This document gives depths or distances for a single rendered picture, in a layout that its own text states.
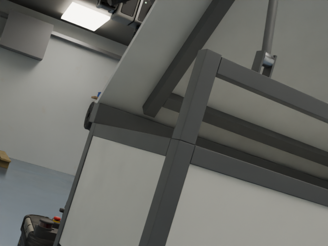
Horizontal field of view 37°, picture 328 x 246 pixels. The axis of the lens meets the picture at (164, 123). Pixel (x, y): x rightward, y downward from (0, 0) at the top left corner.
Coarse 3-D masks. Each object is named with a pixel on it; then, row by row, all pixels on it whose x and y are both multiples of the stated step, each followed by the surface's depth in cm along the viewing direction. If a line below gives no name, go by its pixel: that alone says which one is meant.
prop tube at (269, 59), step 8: (272, 0) 114; (272, 8) 114; (272, 16) 113; (272, 24) 113; (264, 32) 113; (272, 32) 112; (264, 40) 112; (272, 40) 112; (264, 48) 111; (272, 56) 111; (264, 64) 110; (272, 64) 111
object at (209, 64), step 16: (208, 64) 103; (224, 64) 105; (256, 64) 110; (192, 80) 104; (208, 80) 103; (224, 80) 109; (240, 80) 107; (256, 80) 108; (272, 80) 110; (192, 96) 102; (208, 96) 103; (272, 96) 111; (288, 96) 112; (304, 96) 114; (192, 112) 102; (304, 112) 118; (320, 112) 117; (176, 128) 104; (192, 128) 102
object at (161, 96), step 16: (224, 0) 135; (208, 16) 138; (192, 32) 144; (208, 32) 141; (192, 48) 144; (176, 64) 147; (160, 80) 154; (176, 80) 150; (160, 96) 154; (176, 96) 158; (144, 112) 157; (208, 112) 161; (224, 128) 167; (240, 128) 168; (256, 128) 171; (272, 144) 176; (288, 144) 177; (304, 144) 182; (320, 160) 185
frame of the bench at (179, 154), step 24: (144, 144) 115; (168, 144) 105; (192, 144) 102; (168, 168) 101; (216, 168) 105; (240, 168) 108; (264, 168) 111; (72, 192) 151; (168, 192) 101; (288, 192) 114; (312, 192) 117; (168, 216) 101; (144, 240) 101
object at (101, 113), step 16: (96, 112) 154; (112, 112) 156; (128, 128) 159; (144, 128) 161; (160, 128) 164; (208, 144) 172; (240, 160) 178; (256, 160) 181; (288, 176) 188; (304, 176) 192
